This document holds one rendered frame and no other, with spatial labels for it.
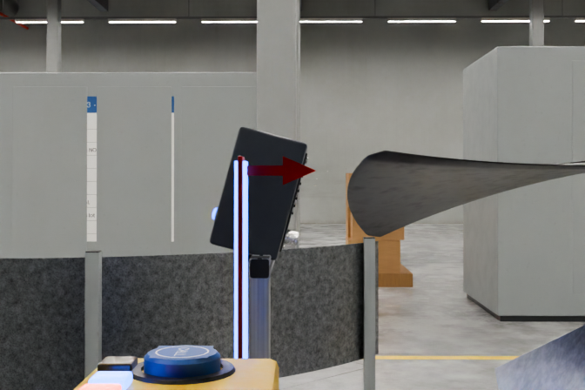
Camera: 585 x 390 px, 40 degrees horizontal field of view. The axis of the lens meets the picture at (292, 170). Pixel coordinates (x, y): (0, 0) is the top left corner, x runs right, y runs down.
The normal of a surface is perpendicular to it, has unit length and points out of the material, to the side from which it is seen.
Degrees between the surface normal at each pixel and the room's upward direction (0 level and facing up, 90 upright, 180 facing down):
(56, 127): 90
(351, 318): 90
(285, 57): 90
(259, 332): 90
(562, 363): 55
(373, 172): 164
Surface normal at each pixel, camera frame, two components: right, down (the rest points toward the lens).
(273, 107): -0.01, -0.01
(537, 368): -0.67, -0.57
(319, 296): 0.67, 0.00
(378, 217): 0.18, 0.90
